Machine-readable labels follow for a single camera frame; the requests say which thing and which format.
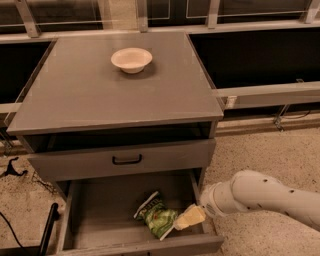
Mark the white bowl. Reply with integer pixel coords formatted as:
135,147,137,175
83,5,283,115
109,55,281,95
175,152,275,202
111,48,153,74

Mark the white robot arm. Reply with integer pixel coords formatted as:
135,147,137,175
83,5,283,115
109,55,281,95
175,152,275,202
174,170,320,231

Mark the green jalapeno chip bag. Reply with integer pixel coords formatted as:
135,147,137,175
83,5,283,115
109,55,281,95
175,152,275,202
134,191,178,241

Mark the black floor cable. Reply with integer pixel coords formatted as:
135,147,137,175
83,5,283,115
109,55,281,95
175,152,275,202
0,211,28,253

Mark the grey drawer cabinet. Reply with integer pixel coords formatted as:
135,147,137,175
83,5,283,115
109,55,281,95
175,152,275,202
6,32,223,196

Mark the black bar lower left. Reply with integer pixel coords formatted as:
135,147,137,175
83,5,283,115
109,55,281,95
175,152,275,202
37,203,59,256

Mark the open lower grey drawer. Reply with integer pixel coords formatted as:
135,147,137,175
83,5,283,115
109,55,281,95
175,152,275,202
56,170,224,256

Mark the grey metal railing frame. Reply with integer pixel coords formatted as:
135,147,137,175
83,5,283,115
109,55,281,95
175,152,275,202
0,0,320,134

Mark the upper grey drawer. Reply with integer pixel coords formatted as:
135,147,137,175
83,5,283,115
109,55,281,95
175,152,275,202
28,139,215,181

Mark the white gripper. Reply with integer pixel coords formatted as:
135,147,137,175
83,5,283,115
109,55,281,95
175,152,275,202
173,182,230,230

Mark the black clip on floor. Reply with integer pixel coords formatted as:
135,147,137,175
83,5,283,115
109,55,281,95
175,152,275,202
0,157,28,178

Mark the black drawer handle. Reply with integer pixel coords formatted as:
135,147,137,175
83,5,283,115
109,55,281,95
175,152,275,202
112,154,143,166

